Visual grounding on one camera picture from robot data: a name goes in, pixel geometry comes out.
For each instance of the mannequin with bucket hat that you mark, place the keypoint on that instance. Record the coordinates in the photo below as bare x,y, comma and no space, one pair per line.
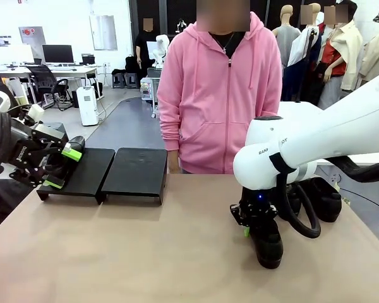
377,47

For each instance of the black leather buckle shoe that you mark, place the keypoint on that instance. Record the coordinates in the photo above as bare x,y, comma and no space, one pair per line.
77,142
268,249
288,202
328,205

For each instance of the person in pink hoodie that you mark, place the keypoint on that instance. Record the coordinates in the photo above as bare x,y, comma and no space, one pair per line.
221,94

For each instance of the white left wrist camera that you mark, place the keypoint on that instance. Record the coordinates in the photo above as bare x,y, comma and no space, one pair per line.
35,113

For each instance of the mannequin with red top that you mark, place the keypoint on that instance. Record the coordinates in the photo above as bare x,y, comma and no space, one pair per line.
334,63

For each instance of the person's right hand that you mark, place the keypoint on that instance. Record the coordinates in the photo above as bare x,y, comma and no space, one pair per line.
173,161

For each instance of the black shoe stand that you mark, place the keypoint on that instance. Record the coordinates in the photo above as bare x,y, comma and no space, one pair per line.
88,176
135,170

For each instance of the grey plastic stool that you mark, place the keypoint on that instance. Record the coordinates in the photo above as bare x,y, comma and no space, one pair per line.
55,128

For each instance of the white office desk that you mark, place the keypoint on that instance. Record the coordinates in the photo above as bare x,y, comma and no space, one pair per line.
66,69

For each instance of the black computer monitor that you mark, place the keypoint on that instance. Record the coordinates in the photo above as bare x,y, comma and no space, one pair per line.
57,53

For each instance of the white air purifier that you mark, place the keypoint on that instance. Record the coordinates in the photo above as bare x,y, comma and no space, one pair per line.
87,105

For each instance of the white table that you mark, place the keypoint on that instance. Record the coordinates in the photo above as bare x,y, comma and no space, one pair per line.
300,105

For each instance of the white wall panel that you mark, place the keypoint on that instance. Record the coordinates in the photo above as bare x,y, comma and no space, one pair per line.
103,31

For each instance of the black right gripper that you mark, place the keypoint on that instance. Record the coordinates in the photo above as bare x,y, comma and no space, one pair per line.
257,203

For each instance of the cart with coloured boxes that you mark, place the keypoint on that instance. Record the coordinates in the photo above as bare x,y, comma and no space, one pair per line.
149,90

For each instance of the mannequin with grey tank top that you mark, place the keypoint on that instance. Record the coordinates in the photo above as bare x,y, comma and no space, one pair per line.
290,41

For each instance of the person's right forearm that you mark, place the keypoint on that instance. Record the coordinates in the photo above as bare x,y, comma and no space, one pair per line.
170,135

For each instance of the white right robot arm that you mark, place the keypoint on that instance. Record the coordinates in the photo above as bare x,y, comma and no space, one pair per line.
303,142

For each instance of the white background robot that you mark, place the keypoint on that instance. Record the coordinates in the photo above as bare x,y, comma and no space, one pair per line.
161,47

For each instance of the mannequin with white navy clothes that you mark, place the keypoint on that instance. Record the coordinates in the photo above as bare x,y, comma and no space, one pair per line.
303,53

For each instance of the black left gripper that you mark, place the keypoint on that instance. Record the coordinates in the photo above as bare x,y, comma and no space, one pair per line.
20,148

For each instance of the person in black clothes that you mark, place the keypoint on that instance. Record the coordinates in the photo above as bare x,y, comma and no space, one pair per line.
142,50

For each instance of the black mesh office chair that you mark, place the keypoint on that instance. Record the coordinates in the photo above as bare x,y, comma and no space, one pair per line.
44,79

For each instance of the small grey stool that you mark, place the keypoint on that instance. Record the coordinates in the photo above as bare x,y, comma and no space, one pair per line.
131,80
117,80

